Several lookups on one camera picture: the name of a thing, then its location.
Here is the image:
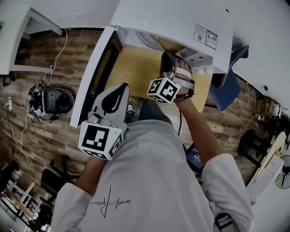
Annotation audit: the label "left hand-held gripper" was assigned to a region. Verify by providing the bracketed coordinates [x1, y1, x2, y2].
[78, 82, 131, 161]

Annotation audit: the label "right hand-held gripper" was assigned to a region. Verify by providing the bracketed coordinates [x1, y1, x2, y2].
[147, 51, 182, 104]

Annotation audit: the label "cardboard box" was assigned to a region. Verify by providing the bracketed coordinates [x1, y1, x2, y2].
[153, 35, 186, 54]

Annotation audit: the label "white microwave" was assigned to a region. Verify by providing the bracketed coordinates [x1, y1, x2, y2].
[69, 0, 234, 130]

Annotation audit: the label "person's left forearm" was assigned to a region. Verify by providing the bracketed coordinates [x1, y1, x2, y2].
[74, 155, 107, 196]

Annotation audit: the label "person's right forearm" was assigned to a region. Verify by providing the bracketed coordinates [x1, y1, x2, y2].
[173, 94, 224, 160]

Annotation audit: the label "person's right hand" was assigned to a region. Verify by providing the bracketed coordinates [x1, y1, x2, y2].
[173, 54, 196, 101]

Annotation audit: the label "person's left shoe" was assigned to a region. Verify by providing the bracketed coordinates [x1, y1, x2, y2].
[126, 101, 137, 118]

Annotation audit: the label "small yellow wooden table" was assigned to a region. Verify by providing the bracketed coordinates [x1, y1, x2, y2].
[106, 44, 214, 114]

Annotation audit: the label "glass turntable plate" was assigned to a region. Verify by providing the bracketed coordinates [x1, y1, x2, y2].
[130, 31, 160, 50]

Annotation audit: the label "person's right leg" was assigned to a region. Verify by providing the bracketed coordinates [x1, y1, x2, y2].
[137, 98, 173, 125]

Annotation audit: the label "blue chair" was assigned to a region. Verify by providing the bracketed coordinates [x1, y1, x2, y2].
[208, 44, 250, 113]

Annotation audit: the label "person's gray shirt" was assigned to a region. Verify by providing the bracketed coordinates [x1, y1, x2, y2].
[51, 119, 254, 232]

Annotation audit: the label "black office chair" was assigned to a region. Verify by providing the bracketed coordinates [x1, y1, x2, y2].
[40, 155, 76, 205]

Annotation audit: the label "tablet with blue screen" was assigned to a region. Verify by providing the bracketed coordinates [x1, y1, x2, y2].
[185, 142, 206, 174]

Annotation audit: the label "wooden crate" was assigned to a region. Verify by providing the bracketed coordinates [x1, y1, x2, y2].
[255, 97, 276, 116]

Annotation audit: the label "round table with black base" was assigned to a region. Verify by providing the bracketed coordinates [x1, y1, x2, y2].
[238, 128, 288, 182]

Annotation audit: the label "white router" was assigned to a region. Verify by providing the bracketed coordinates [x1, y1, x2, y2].
[274, 104, 286, 118]

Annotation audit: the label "white and wood furniture frames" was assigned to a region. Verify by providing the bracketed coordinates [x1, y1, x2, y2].
[0, 158, 44, 232]

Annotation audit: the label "large white box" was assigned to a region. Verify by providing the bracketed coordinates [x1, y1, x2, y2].
[248, 155, 285, 205]

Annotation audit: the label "black standing fan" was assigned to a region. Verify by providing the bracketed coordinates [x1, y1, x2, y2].
[273, 155, 290, 190]

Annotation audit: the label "gray device with cables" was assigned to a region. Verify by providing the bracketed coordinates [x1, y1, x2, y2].
[28, 87, 76, 121]

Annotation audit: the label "thin black cable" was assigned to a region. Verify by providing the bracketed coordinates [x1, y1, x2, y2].
[177, 99, 184, 137]

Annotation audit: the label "white cable by desk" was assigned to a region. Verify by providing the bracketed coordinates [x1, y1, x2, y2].
[46, 18, 69, 77]

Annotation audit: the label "long white floor cable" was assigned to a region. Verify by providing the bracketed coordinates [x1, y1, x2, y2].
[227, 112, 265, 155]

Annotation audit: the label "white power adapter cable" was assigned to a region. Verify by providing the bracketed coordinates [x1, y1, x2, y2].
[4, 96, 33, 166]

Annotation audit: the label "black strap buckle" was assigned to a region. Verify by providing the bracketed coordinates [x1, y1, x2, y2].
[214, 213, 234, 232]

